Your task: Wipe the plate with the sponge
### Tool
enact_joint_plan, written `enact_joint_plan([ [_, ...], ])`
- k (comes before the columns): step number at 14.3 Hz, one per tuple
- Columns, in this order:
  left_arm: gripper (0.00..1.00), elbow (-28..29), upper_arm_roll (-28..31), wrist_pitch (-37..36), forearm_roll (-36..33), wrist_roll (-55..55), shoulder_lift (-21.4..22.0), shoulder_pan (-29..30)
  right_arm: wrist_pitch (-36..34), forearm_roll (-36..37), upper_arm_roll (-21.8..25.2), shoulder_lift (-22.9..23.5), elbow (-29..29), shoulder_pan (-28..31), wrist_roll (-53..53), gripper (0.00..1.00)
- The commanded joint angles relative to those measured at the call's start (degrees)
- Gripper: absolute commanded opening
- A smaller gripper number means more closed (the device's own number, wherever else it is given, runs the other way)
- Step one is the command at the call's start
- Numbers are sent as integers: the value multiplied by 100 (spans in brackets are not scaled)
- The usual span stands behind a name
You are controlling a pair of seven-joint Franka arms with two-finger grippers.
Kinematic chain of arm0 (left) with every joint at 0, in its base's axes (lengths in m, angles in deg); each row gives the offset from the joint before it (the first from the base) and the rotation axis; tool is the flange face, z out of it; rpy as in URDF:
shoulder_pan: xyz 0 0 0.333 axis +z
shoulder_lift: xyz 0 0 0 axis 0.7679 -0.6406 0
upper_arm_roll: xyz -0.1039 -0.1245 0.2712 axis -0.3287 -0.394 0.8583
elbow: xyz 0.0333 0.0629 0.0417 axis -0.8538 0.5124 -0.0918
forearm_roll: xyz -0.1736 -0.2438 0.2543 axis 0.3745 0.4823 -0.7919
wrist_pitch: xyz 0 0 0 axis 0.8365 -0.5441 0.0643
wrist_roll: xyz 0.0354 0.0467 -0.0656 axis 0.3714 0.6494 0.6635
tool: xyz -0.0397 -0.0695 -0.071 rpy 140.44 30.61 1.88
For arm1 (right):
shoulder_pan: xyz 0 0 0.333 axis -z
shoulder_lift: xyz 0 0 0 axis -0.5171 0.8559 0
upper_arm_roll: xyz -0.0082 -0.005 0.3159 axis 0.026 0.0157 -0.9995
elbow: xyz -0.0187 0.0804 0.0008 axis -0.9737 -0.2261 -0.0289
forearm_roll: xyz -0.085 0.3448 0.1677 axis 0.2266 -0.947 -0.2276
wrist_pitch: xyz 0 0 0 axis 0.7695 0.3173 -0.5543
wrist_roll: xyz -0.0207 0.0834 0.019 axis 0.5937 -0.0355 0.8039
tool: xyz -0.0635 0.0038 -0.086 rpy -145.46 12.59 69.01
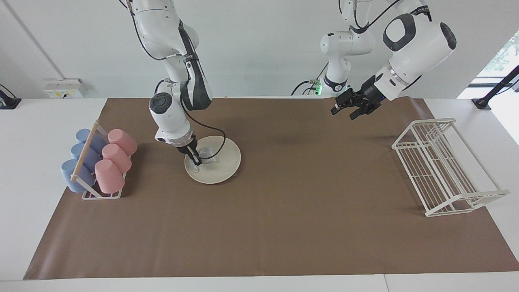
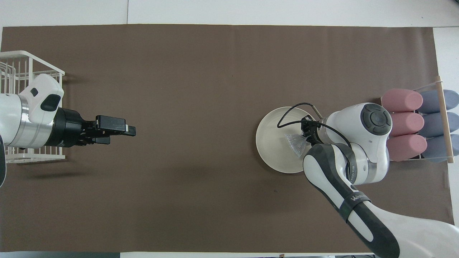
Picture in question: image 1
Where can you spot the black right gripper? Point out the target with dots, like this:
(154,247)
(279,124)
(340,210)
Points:
(187,147)

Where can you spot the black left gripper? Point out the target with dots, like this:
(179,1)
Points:
(363,99)

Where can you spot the clear plastic packet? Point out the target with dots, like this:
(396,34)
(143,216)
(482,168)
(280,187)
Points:
(207,153)

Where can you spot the cream round plate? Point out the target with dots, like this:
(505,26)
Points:
(221,166)

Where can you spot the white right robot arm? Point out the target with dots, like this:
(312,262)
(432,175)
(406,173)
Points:
(170,113)

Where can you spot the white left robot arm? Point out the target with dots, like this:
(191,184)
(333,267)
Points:
(417,44)

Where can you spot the pink plastic cup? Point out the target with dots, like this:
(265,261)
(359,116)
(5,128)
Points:
(109,176)
(123,141)
(117,157)

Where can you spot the blue plastic cup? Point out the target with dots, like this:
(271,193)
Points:
(96,141)
(90,156)
(69,176)

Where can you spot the brown paper table mat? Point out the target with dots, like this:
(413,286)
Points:
(284,227)

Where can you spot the black stand with pole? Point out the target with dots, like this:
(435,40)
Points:
(482,102)

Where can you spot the white wall power outlet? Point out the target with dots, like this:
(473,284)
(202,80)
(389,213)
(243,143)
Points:
(63,87)

